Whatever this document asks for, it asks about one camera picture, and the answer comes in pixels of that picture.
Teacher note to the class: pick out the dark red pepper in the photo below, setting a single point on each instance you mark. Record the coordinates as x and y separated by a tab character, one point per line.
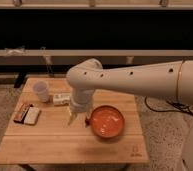
87	122

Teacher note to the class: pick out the wooden table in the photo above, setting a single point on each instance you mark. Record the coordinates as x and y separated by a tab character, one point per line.
53	140

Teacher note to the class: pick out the orange bowl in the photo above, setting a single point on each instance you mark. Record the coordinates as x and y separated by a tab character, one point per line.
107	122

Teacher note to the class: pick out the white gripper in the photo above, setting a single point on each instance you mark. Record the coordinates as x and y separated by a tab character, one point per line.
80	101

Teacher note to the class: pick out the white carton box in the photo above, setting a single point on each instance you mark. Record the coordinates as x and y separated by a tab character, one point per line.
61	99

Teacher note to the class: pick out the orange black snack packet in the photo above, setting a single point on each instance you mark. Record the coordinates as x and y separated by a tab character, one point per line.
21	113

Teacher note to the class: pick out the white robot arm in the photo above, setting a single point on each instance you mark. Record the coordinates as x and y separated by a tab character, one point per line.
168	81

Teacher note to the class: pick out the translucent plastic cup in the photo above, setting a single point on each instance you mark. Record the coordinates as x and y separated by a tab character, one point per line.
40	88

